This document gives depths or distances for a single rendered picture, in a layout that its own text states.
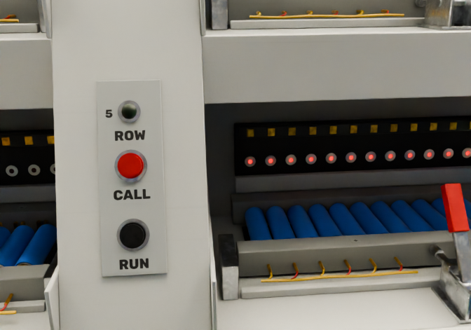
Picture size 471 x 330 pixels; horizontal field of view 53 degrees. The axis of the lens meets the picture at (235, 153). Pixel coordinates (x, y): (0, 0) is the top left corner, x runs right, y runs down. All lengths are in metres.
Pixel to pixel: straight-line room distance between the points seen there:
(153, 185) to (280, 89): 0.11
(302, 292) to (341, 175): 0.16
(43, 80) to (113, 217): 0.10
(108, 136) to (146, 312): 0.11
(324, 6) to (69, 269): 0.27
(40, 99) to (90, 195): 0.07
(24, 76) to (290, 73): 0.17
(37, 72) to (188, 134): 0.10
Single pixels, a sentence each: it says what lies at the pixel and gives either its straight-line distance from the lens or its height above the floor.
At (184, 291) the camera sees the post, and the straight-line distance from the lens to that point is 0.31.
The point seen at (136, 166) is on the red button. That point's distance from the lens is 0.30.
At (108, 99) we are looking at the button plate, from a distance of 0.31.
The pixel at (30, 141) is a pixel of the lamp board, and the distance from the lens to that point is 0.48.
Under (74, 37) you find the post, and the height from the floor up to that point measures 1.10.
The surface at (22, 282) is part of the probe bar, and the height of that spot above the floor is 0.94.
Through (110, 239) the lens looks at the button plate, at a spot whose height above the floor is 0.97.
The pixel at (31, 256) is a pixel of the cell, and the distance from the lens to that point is 0.41.
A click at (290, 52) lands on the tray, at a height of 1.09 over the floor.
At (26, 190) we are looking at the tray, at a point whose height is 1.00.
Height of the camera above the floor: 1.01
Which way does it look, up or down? 2 degrees up
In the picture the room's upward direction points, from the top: 2 degrees counter-clockwise
